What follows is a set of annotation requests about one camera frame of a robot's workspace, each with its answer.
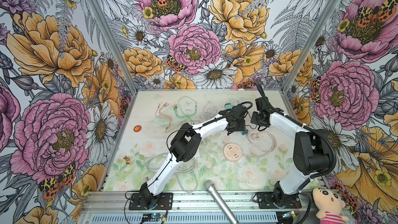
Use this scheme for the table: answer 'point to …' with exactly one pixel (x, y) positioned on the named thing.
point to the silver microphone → (210, 186)
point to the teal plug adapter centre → (244, 132)
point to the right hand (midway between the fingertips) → (257, 124)
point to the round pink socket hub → (232, 152)
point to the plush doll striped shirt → (329, 205)
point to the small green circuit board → (157, 215)
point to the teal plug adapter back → (228, 106)
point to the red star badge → (137, 128)
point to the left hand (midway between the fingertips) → (240, 131)
